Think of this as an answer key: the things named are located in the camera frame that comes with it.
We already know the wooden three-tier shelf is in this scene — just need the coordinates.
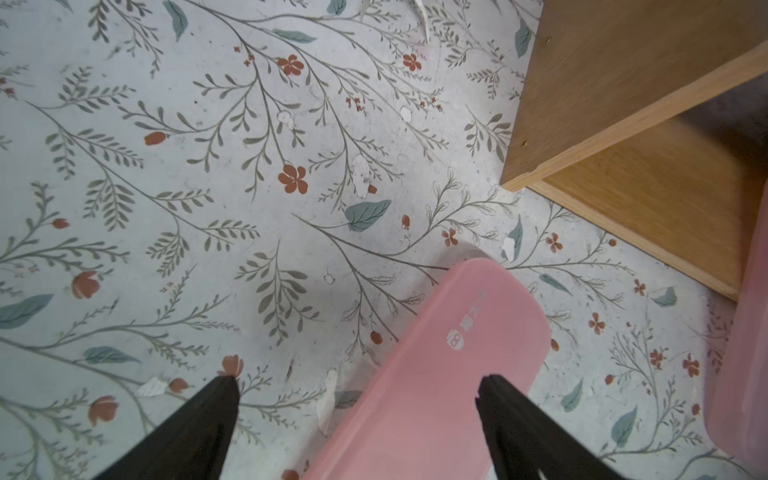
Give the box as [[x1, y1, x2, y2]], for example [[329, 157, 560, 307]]
[[501, 1, 767, 300]]

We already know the pink pencil case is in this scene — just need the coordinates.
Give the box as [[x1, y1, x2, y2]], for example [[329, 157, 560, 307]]
[[305, 258, 551, 479], [705, 192, 767, 476]]

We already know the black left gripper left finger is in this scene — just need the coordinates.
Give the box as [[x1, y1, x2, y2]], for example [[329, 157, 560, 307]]
[[97, 376, 240, 479]]

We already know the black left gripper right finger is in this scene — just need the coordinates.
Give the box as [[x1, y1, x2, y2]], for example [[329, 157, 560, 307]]
[[476, 374, 622, 480]]

